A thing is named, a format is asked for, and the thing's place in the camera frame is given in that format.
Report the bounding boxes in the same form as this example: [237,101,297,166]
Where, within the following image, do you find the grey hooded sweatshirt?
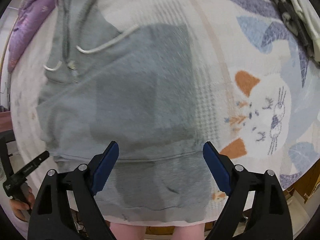
[37,0,210,223]

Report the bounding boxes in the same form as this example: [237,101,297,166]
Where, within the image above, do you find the person's left hand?
[9,186,35,222]

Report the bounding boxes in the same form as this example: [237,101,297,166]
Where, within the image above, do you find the white patterned bed sheet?
[10,0,319,226]

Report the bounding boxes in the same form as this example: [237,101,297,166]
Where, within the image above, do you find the purple pillow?
[8,0,56,73]

